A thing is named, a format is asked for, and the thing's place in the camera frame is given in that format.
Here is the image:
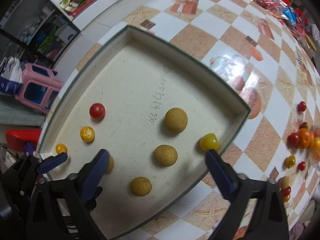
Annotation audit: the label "tiny yellow cherry tomato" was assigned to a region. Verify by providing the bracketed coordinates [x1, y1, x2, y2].
[55, 143, 68, 155]

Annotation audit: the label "orange tomato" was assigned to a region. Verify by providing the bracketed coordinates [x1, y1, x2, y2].
[297, 128, 314, 149]

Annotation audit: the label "purple toy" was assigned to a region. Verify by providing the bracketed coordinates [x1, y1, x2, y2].
[22, 142, 35, 154]

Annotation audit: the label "large yellow cherry tomato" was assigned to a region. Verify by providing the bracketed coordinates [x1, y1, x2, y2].
[199, 133, 220, 152]

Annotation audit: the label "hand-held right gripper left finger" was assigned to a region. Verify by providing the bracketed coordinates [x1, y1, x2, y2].
[26, 149, 110, 240]

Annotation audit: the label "white cardboard box tray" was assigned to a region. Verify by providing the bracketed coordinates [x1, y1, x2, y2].
[36, 25, 252, 240]

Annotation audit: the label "pink plastic stool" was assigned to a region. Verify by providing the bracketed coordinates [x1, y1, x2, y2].
[15, 63, 64, 114]

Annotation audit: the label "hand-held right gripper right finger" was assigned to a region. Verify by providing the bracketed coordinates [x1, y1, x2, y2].
[205, 149, 290, 240]

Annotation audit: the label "black glass cabinet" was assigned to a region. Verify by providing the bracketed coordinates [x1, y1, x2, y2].
[0, 0, 80, 63]

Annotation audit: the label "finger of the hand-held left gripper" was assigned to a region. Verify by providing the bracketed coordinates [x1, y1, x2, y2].
[37, 152, 69, 174]

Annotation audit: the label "red plastic stool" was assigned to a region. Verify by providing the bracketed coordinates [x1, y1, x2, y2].
[5, 129, 42, 153]

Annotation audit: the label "white printed bags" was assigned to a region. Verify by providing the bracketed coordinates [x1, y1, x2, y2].
[0, 56, 24, 95]

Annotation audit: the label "tan longan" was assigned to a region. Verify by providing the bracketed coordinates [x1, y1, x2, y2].
[129, 176, 152, 197]
[154, 144, 178, 167]
[278, 176, 290, 190]
[164, 107, 188, 133]
[106, 156, 115, 174]

